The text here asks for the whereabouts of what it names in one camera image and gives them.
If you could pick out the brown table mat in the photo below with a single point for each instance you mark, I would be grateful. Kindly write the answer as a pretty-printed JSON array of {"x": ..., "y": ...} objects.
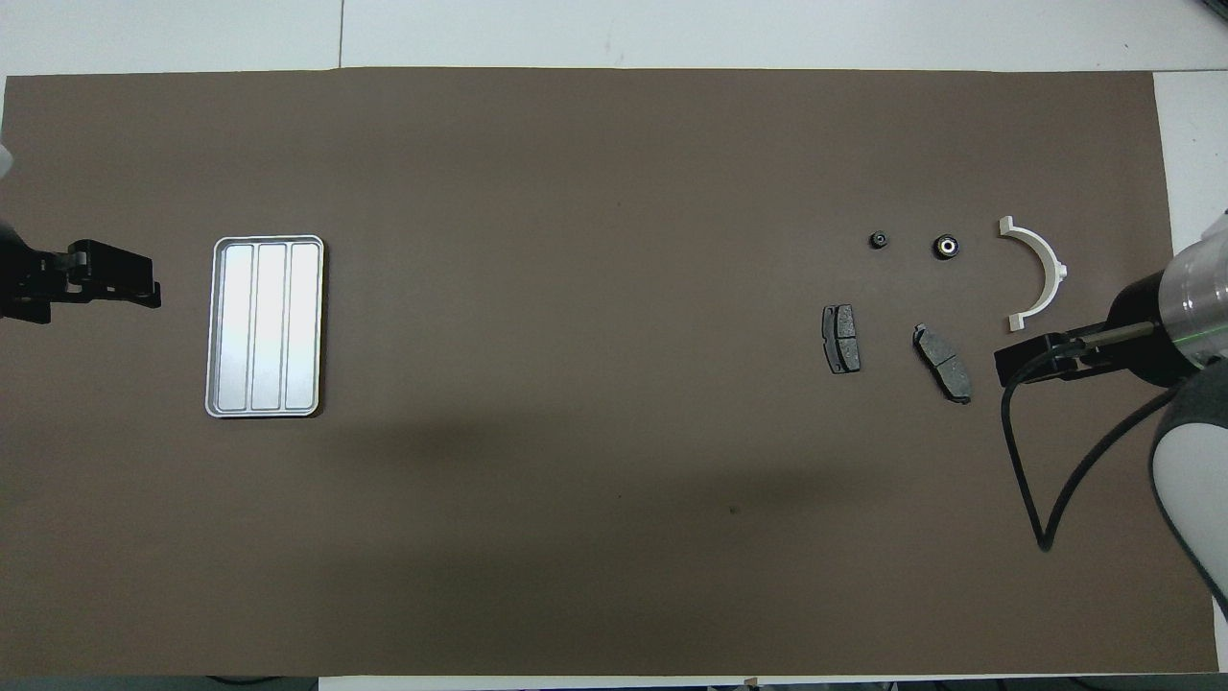
[{"x": 614, "y": 144}]

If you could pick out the silver metal tray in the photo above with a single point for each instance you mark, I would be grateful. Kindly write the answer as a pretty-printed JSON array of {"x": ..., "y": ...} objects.
[{"x": 264, "y": 326}]

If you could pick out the dark grey rectangular brake pad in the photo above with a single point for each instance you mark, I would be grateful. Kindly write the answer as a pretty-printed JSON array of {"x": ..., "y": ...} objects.
[{"x": 841, "y": 339}]

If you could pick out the dark grey angled brake pad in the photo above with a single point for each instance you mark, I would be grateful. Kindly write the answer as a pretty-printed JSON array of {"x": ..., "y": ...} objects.
[{"x": 942, "y": 365}]

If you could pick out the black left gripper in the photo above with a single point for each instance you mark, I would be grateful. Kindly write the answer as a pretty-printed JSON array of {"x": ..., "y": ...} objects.
[{"x": 110, "y": 267}]

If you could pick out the small black bearing gear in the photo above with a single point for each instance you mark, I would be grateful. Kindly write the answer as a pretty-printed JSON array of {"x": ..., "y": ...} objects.
[{"x": 878, "y": 240}]

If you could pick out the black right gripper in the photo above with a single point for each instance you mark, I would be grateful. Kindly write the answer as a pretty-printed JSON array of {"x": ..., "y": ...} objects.
[{"x": 1146, "y": 345}]

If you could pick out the white curved plastic bracket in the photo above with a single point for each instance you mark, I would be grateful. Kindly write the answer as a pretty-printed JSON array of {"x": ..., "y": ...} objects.
[{"x": 1050, "y": 264}]

